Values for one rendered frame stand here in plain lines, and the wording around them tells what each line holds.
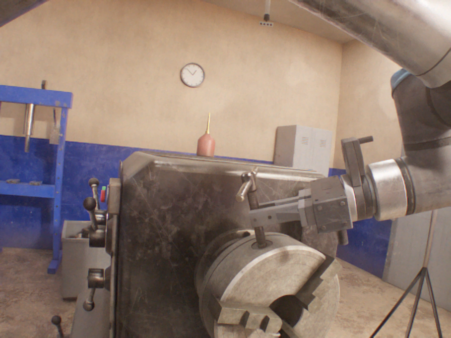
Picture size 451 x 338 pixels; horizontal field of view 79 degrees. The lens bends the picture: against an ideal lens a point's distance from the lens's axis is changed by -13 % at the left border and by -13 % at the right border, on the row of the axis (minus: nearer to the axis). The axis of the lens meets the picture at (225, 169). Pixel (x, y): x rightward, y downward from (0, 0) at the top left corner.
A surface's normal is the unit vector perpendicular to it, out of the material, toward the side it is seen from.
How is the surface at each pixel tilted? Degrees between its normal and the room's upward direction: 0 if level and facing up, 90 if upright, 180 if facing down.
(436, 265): 90
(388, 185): 73
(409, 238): 90
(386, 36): 147
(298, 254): 90
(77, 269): 90
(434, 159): 101
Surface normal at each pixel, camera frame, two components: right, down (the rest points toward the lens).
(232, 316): 0.35, 0.07
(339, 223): -0.24, 0.20
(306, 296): -0.63, -0.72
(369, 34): -0.47, 0.86
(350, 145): -0.32, -0.18
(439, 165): -0.51, 0.15
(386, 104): -0.93, -0.08
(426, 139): -0.69, 0.19
